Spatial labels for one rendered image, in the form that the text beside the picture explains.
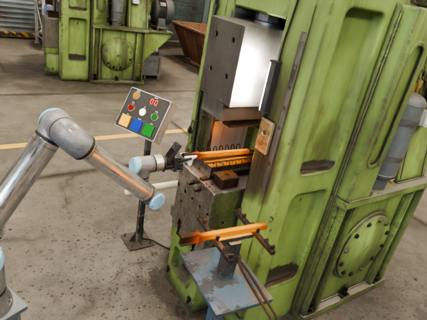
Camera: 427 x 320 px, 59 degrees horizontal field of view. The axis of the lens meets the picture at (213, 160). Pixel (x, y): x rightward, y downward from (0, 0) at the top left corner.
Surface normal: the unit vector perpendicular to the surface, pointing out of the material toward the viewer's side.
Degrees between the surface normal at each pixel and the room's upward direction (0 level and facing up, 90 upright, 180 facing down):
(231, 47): 90
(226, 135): 90
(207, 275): 0
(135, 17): 79
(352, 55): 89
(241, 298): 0
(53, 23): 90
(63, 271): 0
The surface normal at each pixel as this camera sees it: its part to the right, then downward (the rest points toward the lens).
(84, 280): 0.17, -0.89
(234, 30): -0.83, 0.11
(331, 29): 0.53, 0.44
